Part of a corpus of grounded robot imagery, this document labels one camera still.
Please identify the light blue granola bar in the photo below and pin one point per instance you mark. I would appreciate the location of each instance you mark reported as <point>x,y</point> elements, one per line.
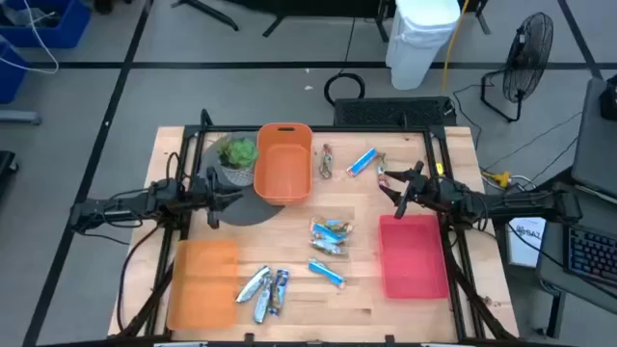
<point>327,233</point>

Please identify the blue granola bar orange end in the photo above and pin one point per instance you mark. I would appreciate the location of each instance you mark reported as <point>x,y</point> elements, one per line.
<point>327,273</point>

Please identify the black keyboard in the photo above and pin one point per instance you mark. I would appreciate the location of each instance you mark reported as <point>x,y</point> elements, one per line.
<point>590,255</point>

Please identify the succulent in triangle-patterned pot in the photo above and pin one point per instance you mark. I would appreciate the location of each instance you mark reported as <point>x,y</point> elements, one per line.
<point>238,154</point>

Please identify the blue snack bags left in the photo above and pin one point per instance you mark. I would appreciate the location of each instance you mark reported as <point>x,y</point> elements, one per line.
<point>278,291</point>

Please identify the grey flat bar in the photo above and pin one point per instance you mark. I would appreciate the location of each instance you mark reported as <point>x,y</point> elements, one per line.
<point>19,117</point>

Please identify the large flat monitor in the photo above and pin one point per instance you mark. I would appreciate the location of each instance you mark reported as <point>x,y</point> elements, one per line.
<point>595,140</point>

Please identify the black aluminium table frame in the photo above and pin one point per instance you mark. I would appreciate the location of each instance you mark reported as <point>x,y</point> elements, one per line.
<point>366,130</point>

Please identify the black perforated case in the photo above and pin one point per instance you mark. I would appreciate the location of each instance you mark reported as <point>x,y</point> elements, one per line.
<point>390,112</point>

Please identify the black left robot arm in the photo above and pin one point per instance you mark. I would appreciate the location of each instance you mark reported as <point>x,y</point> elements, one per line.
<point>120,207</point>

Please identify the black desk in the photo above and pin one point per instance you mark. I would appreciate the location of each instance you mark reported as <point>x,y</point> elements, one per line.
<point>554,270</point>

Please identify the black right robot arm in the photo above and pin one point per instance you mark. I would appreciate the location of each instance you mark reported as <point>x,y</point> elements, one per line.
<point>520,205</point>

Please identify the white trash bin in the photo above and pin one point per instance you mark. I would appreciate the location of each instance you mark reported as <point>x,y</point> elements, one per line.
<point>419,43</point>

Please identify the silver blue granola bar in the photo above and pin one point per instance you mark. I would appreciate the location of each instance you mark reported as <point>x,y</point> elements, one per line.
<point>253,284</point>
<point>262,301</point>

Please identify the black floor fan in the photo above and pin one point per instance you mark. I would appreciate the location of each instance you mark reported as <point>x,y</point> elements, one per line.
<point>528,58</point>

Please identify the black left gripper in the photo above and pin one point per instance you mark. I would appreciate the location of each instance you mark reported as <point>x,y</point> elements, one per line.
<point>213,202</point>

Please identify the blue granola bar red stripe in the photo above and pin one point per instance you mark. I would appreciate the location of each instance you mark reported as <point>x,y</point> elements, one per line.
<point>362,162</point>

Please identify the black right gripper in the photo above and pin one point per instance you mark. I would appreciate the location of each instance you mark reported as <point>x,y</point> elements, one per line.
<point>421,193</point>

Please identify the yellow blue granola bar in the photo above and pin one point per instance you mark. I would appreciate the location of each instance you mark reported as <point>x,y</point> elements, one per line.
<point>337,225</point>

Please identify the yellow plug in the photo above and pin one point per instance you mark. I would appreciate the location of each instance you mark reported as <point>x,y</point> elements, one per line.
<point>502,178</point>

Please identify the black device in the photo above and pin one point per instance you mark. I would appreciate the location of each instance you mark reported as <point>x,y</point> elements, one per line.
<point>609,98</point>

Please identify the blue storage bin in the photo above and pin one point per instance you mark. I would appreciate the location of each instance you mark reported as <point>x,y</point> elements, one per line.
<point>9,72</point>
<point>53,29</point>

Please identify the brown red granola bar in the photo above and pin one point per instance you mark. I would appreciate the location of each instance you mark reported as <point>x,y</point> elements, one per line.
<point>326,161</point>
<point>381,164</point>

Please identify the black partition screen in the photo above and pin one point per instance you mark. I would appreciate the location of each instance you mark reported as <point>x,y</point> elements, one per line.
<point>313,6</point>

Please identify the translucent pink shallow bin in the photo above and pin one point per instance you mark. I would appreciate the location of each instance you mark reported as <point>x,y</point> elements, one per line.
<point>414,255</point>

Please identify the grey round placemat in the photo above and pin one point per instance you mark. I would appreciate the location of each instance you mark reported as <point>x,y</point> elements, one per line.
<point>246,214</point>

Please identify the white paper box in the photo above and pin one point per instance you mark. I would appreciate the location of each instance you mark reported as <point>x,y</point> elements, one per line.
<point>525,241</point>

